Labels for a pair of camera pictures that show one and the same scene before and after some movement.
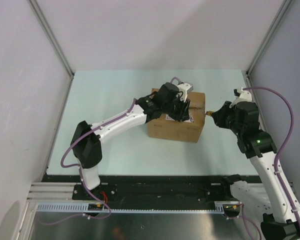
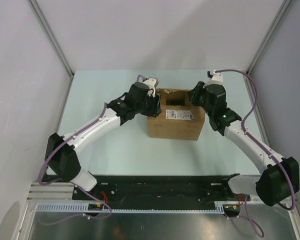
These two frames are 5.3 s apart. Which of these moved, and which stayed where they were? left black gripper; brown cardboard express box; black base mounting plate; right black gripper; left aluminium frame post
Moved: left black gripper; right black gripper
Stayed: brown cardboard express box; black base mounting plate; left aluminium frame post
